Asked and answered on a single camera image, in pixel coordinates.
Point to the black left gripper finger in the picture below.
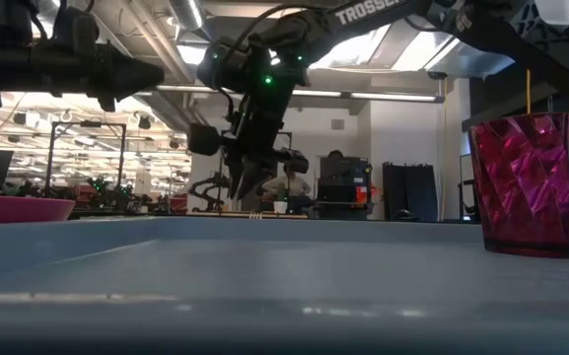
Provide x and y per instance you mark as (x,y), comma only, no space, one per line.
(136,78)

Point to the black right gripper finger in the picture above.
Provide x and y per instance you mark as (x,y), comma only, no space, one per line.
(254,175)
(235,175)

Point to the silver metal fork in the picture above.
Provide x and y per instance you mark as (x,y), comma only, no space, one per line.
(255,216)

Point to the pink plastic plate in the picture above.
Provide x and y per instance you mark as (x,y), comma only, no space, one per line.
(18,209)

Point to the red faceted plastic cup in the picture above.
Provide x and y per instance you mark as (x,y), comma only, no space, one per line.
(530,187)

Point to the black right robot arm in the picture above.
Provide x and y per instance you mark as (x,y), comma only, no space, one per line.
(486,29)

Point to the black background robot arm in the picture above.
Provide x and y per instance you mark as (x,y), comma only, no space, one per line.
(210,183)

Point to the white cup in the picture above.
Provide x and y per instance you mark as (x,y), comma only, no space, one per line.
(280,207)

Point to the person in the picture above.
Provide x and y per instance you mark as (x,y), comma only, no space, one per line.
(335,154)
(286,186)

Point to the black equipment cabinet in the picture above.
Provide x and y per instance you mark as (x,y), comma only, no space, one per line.
(343,182)

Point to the ceiling light strip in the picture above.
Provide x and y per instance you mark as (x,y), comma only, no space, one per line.
(392,96)

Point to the black computer mouse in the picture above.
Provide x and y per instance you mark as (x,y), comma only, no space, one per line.
(405,215)

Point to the black panel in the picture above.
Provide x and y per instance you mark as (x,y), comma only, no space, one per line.
(409,192)

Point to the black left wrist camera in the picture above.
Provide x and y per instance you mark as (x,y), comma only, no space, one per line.
(79,27)

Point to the black rig frame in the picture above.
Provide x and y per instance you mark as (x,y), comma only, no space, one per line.
(87,124)

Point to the silver ventilation duct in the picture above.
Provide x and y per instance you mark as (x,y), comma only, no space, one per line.
(188,12)

